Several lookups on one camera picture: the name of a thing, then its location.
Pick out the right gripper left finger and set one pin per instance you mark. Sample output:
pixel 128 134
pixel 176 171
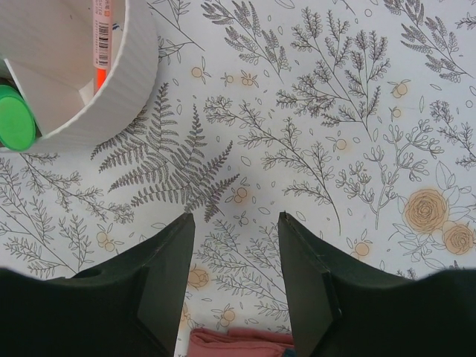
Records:
pixel 129 305

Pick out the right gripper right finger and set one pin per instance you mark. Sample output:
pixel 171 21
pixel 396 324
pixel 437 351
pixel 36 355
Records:
pixel 340 306

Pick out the white round organizer container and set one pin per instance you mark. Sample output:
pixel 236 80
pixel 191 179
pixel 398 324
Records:
pixel 47 48

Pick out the orange pink pen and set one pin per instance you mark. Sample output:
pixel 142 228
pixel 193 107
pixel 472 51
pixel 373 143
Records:
pixel 102 41

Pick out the red cloth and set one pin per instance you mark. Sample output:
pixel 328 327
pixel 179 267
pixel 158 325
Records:
pixel 240 342

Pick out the floral table mat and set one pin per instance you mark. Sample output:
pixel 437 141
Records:
pixel 367 138

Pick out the green highlighter in organizer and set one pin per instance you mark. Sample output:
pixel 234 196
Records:
pixel 18 126

